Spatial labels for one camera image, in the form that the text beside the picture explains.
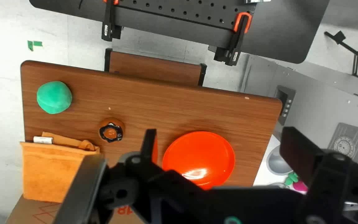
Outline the green round ball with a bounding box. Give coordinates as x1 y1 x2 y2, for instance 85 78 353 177
36 79 74 115

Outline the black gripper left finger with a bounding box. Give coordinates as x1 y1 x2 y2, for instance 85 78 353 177
103 128 213 224

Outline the orange round plate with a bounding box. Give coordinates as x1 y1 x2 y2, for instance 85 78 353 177
160 130 237 191

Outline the pink green toy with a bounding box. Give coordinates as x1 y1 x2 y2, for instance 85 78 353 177
283 171 309 195

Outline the brown wooden side table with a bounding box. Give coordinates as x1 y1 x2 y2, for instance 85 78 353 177
20 47 283 189

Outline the small brown black donut toy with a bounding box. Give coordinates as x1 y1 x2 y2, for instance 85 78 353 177
98 116 126 144

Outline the black clamp with orange handle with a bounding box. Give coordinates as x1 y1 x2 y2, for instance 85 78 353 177
213 11 253 67
100 0 123 42

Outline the cardboard box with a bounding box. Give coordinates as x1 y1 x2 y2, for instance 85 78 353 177
6 194 145 224

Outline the small white block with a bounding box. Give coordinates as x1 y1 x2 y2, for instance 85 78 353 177
32 135 54 144

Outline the grey round bowl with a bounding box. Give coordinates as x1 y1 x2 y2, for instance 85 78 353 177
267 144 293 175

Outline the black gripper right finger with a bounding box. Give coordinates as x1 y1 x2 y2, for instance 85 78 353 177
279 125 358 224

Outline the orange cloth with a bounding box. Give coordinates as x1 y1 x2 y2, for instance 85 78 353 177
20 130 102 204

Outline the black tripod stand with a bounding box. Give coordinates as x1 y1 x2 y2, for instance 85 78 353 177
323 29 358 79

